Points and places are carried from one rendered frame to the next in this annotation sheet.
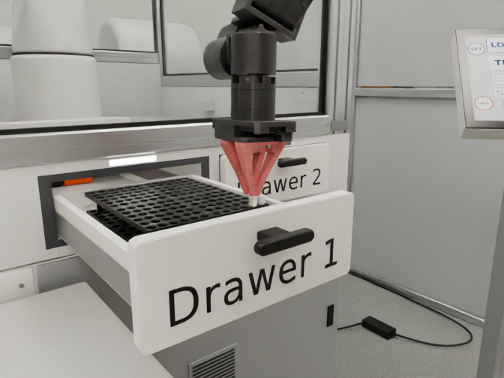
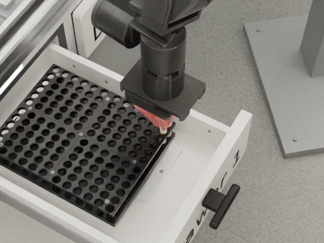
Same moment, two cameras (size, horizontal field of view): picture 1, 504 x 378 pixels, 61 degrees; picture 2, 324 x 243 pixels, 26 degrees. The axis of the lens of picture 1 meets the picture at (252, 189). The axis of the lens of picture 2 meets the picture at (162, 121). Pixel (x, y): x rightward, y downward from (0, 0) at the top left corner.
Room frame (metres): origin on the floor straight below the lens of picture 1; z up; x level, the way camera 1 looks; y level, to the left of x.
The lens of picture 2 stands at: (0.04, 0.20, 1.78)
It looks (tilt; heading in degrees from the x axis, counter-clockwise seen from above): 57 degrees down; 338
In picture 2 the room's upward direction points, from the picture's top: straight up
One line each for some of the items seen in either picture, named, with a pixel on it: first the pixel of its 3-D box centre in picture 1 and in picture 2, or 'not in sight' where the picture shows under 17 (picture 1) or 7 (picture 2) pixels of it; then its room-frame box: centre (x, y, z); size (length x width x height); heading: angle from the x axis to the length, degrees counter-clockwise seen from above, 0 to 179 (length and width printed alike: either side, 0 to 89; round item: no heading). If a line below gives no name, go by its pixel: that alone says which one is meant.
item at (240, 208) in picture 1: (211, 216); (140, 165); (0.51, 0.05, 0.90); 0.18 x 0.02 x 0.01; 128
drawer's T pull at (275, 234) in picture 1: (277, 238); (217, 202); (0.41, -0.03, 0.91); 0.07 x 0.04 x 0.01; 128
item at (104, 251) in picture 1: (169, 220); (78, 144); (0.60, 0.12, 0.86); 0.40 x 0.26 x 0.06; 38
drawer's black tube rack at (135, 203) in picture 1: (172, 219); (83, 145); (0.59, 0.11, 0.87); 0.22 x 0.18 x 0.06; 38
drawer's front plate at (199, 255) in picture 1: (260, 259); (199, 203); (0.43, -0.01, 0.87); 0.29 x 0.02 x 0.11; 128
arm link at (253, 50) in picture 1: (251, 55); (159, 43); (0.56, 0.00, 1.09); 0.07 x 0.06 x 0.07; 29
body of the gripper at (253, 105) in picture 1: (253, 105); (162, 75); (0.56, 0.00, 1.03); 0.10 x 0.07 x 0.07; 36
